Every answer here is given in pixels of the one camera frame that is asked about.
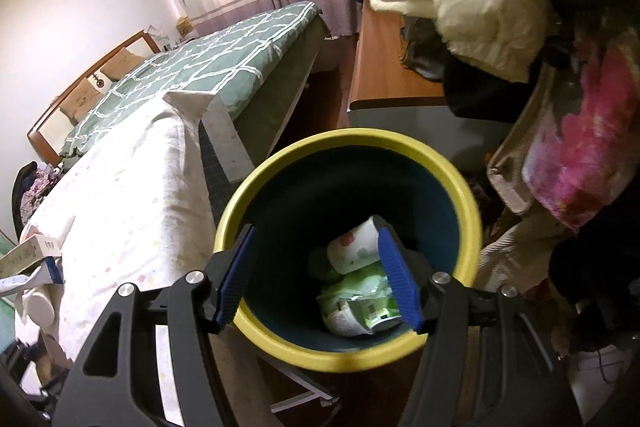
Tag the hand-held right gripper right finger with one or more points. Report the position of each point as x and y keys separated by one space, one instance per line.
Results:
x=400 y=282

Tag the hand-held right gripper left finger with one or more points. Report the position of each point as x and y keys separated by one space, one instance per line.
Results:
x=235 y=277

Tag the green tissue pack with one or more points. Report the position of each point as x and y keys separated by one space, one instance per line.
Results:
x=360 y=287

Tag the dotted paper cup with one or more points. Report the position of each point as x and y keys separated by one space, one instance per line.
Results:
x=355 y=247

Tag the yellow-rimmed dark trash bin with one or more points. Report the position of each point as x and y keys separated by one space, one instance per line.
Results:
x=350 y=187

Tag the white green printed box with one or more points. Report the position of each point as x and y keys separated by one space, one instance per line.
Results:
x=25 y=257

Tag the beige ribbed garment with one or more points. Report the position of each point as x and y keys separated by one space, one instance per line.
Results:
x=515 y=252

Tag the blue white packet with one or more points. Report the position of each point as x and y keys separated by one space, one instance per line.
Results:
x=52 y=269

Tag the wooden bed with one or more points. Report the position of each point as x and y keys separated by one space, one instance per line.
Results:
x=295 y=92

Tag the black garment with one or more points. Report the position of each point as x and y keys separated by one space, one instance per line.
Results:
x=485 y=92

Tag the wooden desk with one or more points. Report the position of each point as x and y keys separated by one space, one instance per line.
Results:
x=380 y=72

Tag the pile of floral clothes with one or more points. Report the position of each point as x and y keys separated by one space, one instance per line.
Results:
x=42 y=187

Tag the green checked duvet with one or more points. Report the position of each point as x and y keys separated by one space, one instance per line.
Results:
x=200 y=67

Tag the white tube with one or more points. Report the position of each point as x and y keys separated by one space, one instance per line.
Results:
x=15 y=284

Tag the pink floral garment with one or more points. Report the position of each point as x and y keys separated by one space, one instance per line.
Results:
x=575 y=132

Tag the dark fur-trimmed garment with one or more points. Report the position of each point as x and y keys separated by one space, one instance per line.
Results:
x=422 y=52

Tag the brown pillow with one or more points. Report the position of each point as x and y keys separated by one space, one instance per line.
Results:
x=122 y=64
x=80 y=104

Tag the glass wardrobe sliding door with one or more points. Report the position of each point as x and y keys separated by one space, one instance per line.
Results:
x=6 y=322

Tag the small yellow box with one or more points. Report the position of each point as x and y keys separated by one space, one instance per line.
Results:
x=185 y=27

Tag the white table frame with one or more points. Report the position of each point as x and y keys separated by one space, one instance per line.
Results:
x=300 y=379

